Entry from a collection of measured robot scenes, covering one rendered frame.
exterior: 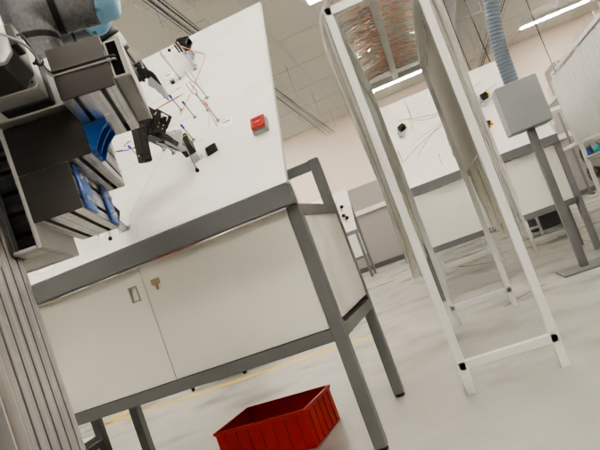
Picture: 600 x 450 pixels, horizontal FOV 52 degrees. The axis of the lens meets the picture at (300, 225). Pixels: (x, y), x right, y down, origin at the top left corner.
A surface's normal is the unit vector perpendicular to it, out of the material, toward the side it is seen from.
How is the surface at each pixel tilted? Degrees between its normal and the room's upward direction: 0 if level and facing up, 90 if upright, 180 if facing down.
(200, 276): 90
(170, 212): 53
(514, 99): 90
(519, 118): 90
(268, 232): 90
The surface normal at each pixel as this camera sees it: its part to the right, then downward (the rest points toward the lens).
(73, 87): 0.11, -0.11
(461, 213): -0.22, 0.02
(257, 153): -0.41, -0.54
